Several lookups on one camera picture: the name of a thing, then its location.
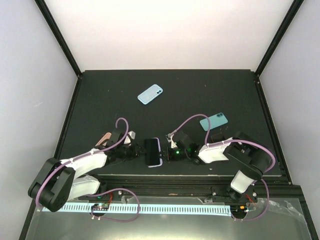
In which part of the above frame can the lilac phone case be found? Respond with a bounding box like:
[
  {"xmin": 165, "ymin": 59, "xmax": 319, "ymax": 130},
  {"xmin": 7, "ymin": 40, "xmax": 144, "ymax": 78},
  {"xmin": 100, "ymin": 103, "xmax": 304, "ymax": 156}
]
[{"xmin": 145, "ymin": 137, "xmax": 164, "ymax": 168}]

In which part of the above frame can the black phone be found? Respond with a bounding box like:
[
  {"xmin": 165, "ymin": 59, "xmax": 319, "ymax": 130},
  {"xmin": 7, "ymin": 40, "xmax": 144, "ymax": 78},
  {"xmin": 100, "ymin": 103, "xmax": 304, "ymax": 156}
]
[{"xmin": 145, "ymin": 138, "xmax": 161, "ymax": 167}]

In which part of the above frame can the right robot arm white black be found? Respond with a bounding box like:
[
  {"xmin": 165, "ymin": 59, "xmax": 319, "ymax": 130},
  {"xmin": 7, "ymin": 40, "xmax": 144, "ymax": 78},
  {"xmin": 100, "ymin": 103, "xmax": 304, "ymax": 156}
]
[{"xmin": 158, "ymin": 131, "xmax": 276, "ymax": 202}]

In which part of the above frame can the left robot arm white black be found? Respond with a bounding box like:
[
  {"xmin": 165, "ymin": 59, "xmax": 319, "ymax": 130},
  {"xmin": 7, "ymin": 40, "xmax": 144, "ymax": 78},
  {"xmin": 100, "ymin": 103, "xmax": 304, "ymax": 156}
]
[{"xmin": 27, "ymin": 130, "xmax": 145, "ymax": 212}]

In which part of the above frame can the pink phone case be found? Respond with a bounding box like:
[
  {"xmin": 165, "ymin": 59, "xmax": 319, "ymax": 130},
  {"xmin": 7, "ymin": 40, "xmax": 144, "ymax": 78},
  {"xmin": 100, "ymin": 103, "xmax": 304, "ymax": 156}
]
[{"xmin": 95, "ymin": 132, "xmax": 112, "ymax": 147}]

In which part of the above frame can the red phone case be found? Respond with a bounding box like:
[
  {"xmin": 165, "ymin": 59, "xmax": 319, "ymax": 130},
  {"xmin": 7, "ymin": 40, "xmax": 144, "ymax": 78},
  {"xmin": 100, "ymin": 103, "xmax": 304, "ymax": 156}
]
[{"xmin": 210, "ymin": 132, "xmax": 228, "ymax": 143}]

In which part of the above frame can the teal phone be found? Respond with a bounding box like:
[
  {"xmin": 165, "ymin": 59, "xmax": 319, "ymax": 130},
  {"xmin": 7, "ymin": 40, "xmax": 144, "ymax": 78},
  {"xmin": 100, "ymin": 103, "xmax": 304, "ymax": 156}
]
[{"xmin": 199, "ymin": 112, "xmax": 228, "ymax": 131}]

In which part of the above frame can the light blue phone case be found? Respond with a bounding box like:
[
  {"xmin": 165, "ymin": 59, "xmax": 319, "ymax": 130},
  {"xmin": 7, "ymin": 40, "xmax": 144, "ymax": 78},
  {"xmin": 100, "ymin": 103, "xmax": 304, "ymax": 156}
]
[{"xmin": 137, "ymin": 84, "xmax": 164, "ymax": 105}]

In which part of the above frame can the left small circuit board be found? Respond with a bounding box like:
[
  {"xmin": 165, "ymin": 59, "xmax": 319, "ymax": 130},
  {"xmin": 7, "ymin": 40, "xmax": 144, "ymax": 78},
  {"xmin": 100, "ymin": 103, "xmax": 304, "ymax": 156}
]
[{"xmin": 91, "ymin": 203, "xmax": 109, "ymax": 211}]

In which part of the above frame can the small circuit board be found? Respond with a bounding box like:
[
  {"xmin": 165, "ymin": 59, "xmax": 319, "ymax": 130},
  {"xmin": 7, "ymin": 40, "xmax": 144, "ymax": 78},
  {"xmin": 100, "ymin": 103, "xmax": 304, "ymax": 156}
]
[
  {"xmin": 235, "ymin": 205, "xmax": 255, "ymax": 213},
  {"xmin": 91, "ymin": 203, "xmax": 109, "ymax": 211}
]

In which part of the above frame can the right small circuit board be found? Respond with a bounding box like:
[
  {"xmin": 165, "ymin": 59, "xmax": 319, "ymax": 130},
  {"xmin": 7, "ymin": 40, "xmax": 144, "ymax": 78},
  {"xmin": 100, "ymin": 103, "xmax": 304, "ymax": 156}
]
[{"xmin": 235, "ymin": 205, "xmax": 255, "ymax": 213}]

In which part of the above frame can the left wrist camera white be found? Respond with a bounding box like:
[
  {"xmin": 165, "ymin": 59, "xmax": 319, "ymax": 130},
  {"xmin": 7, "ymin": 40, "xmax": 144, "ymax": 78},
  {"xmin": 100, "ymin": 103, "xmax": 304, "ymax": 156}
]
[{"xmin": 123, "ymin": 131, "xmax": 136, "ymax": 145}]

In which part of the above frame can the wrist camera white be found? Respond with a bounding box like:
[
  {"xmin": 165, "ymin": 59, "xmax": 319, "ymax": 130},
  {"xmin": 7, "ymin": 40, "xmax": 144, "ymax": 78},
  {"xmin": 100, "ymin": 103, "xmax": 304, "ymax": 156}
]
[
  {"xmin": 165, "ymin": 133, "xmax": 177, "ymax": 149},
  {"xmin": 123, "ymin": 131, "xmax": 136, "ymax": 145}
]

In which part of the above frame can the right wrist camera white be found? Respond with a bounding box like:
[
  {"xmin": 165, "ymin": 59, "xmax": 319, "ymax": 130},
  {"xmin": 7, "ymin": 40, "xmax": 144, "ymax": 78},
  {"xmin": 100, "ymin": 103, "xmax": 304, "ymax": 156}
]
[{"xmin": 165, "ymin": 133, "xmax": 177, "ymax": 149}]

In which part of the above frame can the left purple base cable loop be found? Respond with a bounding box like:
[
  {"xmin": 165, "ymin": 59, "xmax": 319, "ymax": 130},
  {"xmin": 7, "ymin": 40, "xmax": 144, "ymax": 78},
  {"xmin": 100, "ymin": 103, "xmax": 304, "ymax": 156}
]
[{"xmin": 84, "ymin": 187, "xmax": 140, "ymax": 223}]

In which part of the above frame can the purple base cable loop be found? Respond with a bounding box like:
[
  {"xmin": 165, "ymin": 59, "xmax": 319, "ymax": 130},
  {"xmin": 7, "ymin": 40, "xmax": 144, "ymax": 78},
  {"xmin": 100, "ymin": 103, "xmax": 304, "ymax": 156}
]
[
  {"xmin": 84, "ymin": 187, "xmax": 140, "ymax": 223},
  {"xmin": 231, "ymin": 179, "xmax": 271, "ymax": 223}
]

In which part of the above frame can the light blue slotted cable duct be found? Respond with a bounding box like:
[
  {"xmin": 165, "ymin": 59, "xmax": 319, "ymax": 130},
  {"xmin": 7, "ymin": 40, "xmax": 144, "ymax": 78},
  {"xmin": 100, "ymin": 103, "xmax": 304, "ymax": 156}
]
[{"xmin": 58, "ymin": 202, "xmax": 232, "ymax": 217}]

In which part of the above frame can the right purple base cable loop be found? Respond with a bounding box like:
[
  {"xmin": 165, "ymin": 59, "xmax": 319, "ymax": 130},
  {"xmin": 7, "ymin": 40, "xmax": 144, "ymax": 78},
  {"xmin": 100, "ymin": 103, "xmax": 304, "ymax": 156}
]
[{"xmin": 231, "ymin": 179, "xmax": 271, "ymax": 223}]

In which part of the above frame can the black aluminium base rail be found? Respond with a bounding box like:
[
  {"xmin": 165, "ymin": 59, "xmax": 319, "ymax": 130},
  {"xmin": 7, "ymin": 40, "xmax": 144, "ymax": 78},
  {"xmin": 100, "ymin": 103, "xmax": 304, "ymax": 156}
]
[{"xmin": 77, "ymin": 174, "xmax": 303, "ymax": 203}]

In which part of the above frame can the left black frame post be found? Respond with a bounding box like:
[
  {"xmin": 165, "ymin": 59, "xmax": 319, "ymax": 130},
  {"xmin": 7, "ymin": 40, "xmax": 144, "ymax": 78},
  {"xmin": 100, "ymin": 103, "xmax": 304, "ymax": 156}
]
[{"xmin": 34, "ymin": 0, "xmax": 82, "ymax": 78}]

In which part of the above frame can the black frame post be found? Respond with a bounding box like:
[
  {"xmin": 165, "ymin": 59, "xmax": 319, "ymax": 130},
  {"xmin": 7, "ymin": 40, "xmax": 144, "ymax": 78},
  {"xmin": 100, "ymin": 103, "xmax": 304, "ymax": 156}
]
[
  {"xmin": 34, "ymin": 0, "xmax": 82, "ymax": 78},
  {"xmin": 255, "ymin": 0, "xmax": 304, "ymax": 77}
]

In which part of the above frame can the right black frame post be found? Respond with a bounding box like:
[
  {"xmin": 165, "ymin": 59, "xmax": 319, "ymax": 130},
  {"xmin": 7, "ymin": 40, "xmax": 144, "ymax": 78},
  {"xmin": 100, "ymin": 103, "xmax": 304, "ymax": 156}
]
[{"xmin": 255, "ymin": 0, "xmax": 304, "ymax": 77}]

